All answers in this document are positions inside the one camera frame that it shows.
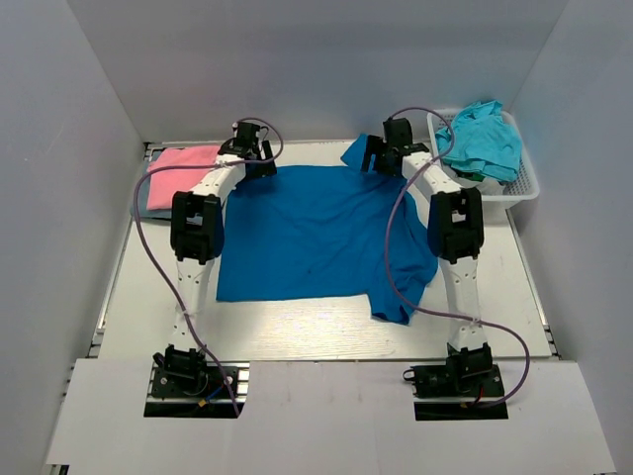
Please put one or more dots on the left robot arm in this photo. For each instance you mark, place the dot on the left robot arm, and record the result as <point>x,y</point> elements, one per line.
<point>197,237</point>

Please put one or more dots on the pink folded t-shirt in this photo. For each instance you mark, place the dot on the pink folded t-shirt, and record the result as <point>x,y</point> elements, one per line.
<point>163,185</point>

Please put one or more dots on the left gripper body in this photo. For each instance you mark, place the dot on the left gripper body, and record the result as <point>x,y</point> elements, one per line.
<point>256,172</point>

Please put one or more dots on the grey-blue folded t-shirt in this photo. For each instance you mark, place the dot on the grey-blue folded t-shirt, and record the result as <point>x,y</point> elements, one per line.
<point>141,203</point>

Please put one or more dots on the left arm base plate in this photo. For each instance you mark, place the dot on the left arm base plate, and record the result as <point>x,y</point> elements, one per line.
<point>173,397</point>

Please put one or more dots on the white garment in basket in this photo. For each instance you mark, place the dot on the white garment in basket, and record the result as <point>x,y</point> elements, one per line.
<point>489,189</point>

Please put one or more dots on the turquoise crumpled t-shirt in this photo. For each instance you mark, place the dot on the turquoise crumpled t-shirt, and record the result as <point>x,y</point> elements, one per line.
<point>483,142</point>

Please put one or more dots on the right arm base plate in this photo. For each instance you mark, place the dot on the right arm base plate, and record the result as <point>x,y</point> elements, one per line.
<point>439,397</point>

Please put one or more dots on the green garment in basket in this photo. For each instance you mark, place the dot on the green garment in basket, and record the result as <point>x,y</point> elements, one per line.
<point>471,176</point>

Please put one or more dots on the blue t-shirt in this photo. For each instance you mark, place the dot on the blue t-shirt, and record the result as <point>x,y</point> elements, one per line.
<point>326,231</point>

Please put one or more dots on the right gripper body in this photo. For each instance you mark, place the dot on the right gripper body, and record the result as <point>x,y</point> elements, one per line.
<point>384,165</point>

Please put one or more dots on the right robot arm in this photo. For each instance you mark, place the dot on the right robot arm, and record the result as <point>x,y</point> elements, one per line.
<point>455,235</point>

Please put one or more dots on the white plastic basket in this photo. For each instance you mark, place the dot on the white plastic basket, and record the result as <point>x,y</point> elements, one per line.
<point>524,188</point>

